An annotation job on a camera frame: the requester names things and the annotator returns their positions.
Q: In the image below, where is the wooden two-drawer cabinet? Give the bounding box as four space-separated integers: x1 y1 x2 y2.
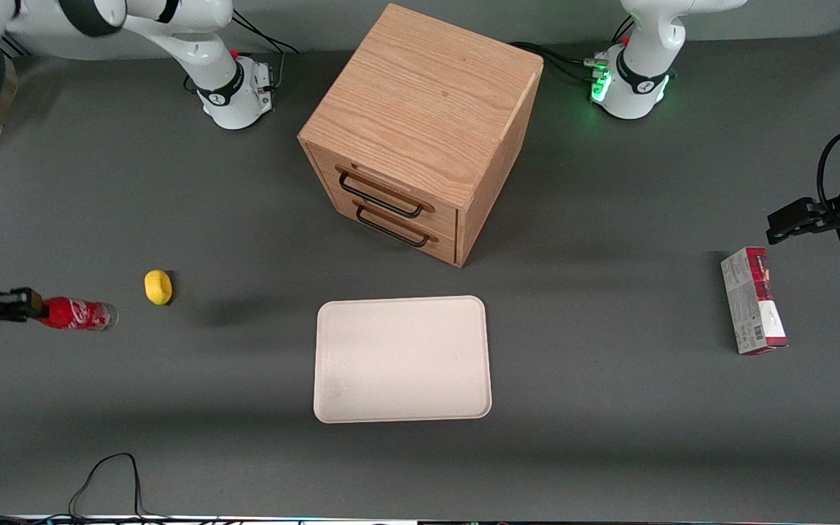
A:
297 3 545 268

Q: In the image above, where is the black metal drawer handle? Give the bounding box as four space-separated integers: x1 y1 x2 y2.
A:
338 169 426 219
355 204 432 248

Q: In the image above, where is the black left arm base cable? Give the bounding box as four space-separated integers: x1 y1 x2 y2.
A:
509 42 608 82

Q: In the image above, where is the black right arm base cable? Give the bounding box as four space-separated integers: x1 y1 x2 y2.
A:
230 9 298 90

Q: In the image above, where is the black arm base cable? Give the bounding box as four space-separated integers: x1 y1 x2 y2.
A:
230 9 298 90
509 42 608 82

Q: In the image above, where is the white rectangular tray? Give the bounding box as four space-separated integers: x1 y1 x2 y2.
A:
313 295 493 424

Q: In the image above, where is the thin black looped cable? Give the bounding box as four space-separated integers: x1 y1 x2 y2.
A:
68 452 148 523

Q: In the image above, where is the wooden drawer front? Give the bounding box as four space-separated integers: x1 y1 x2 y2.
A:
308 144 459 239
327 184 459 265

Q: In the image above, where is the yellow toy lemon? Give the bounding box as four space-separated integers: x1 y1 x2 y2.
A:
144 270 173 306

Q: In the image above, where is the red coke bottle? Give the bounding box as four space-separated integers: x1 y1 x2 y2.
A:
39 295 120 333

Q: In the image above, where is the red and white carton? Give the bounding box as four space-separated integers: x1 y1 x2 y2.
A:
720 246 788 356

